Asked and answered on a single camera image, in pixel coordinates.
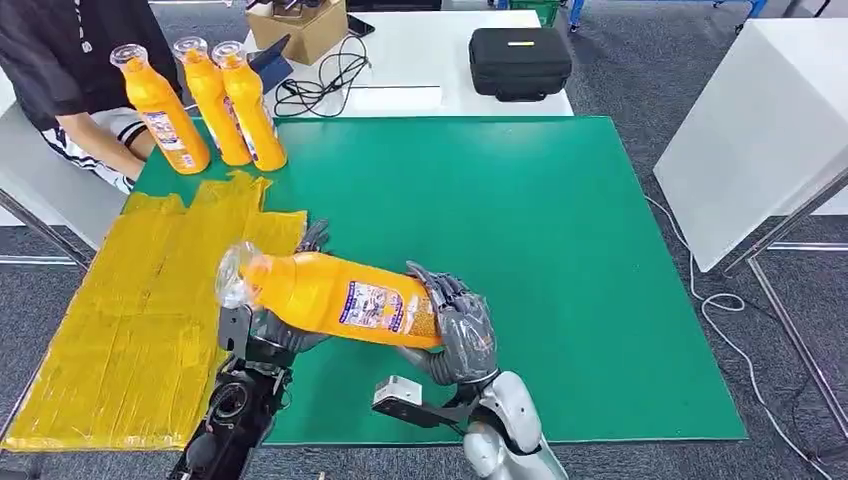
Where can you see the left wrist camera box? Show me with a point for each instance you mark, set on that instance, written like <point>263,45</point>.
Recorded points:
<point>233,328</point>

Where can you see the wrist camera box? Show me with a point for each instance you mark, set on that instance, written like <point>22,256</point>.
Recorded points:
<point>233,328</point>
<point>397,391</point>

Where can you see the black phone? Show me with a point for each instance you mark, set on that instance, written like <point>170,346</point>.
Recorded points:
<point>360,26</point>

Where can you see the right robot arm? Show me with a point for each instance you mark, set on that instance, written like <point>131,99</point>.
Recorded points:
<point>510,411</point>

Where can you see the black carrying case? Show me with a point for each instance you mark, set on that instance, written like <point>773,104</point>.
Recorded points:
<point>520,63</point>

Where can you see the person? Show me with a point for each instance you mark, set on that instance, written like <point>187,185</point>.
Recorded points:
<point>40,53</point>

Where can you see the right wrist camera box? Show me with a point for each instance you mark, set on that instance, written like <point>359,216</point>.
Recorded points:
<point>397,391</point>

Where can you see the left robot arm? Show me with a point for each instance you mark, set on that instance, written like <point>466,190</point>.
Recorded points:
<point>232,411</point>

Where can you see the black box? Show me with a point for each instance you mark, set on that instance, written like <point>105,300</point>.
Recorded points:
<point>391,4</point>

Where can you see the blue metal rack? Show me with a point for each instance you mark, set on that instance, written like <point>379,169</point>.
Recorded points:
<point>575,10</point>

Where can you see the green crate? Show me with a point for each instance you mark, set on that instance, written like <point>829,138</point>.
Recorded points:
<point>535,9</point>

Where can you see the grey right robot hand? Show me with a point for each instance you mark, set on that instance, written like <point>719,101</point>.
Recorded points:
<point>467,338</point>

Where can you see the cardboard box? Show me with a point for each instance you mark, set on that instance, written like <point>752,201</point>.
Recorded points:
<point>305,36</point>

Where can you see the yellow taped sheet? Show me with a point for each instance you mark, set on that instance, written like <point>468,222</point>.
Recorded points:
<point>132,318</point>

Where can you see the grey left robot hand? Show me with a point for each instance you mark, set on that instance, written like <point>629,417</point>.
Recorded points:
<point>285,338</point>

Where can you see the orange drink bottle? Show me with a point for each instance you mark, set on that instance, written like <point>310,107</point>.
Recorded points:
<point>166,126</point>
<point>255,119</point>
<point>318,298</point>
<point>212,99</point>

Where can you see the green table mat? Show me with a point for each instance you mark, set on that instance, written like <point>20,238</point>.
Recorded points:
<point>530,199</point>

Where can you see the white table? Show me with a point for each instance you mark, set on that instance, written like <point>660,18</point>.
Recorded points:
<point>755,132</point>
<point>424,56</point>
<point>46,189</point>

